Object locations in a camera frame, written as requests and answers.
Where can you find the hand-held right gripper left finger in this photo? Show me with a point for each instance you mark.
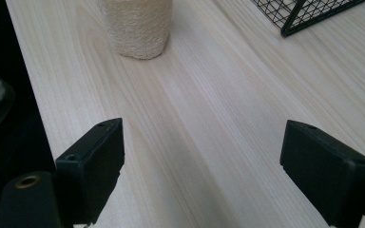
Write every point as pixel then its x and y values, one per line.
pixel 90 167

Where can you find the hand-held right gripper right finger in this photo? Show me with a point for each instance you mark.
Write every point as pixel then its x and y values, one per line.
pixel 326 177

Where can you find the beige loofah sponge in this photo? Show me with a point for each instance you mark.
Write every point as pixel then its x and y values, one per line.
pixel 139 27

